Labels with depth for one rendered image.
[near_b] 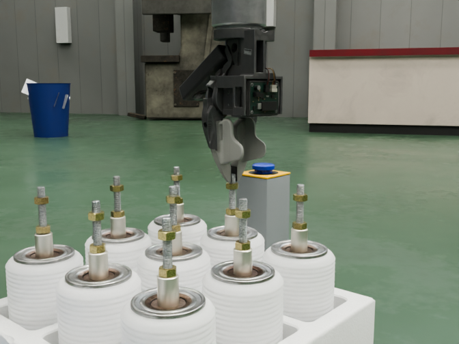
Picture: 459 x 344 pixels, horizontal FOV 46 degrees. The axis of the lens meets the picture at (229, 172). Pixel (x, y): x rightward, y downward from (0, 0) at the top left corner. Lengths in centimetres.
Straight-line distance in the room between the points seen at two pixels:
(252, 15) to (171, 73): 664
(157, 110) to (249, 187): 649
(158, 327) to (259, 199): 46
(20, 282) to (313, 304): 36
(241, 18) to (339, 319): 40
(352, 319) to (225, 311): 19
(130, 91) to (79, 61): 121
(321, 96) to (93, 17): 492
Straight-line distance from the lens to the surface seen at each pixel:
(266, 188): 92
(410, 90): 544
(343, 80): 545
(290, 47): 813
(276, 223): 96
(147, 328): 53
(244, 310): 61
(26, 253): 75
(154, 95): 741
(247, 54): 72
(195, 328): 53
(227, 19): 73
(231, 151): 74
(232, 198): 78
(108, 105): 917
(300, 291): 70
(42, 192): 72
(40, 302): 71
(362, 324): 76
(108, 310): 61
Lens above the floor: 47
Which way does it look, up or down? 9 degrees down
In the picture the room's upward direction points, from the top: straight up
